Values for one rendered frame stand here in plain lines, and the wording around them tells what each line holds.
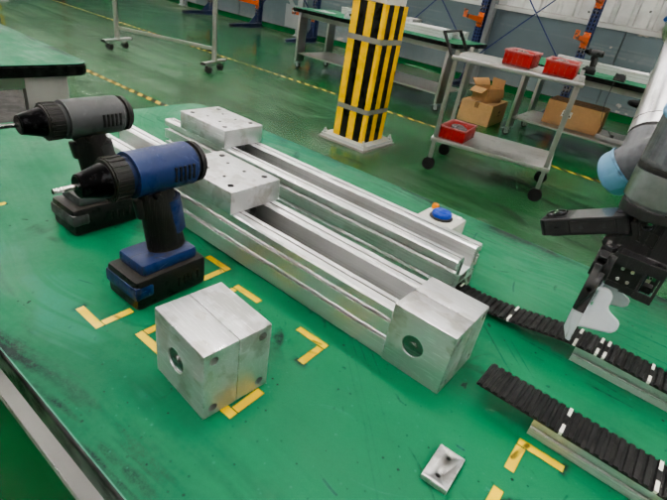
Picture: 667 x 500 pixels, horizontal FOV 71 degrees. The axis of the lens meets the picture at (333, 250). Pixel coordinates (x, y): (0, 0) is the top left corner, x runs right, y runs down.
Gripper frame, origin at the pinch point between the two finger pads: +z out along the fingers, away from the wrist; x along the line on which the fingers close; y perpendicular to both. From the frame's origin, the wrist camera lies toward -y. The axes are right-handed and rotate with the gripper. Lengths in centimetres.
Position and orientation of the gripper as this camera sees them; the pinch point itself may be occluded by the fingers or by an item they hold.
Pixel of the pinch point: (573, 318)
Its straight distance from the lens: 79.8
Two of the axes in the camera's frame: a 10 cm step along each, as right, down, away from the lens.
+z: -1.5, 8.5, 5.0
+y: 7.6, 4.2, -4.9
